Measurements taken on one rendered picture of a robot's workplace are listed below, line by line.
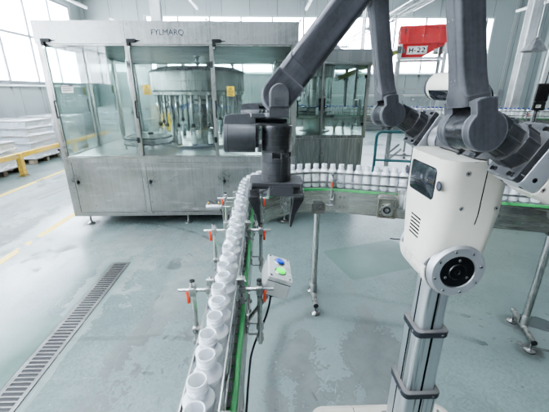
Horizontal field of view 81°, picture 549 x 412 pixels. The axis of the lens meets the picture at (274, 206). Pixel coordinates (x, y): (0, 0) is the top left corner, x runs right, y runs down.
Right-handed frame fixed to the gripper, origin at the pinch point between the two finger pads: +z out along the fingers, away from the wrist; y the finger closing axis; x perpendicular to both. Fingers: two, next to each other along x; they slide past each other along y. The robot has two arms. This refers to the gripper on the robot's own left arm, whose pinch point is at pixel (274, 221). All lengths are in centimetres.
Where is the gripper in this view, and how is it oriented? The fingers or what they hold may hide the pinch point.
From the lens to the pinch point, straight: 66.4
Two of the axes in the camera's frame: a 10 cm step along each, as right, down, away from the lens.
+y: 10.0, 0.1, 0.3
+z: -0.2, 9.4, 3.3
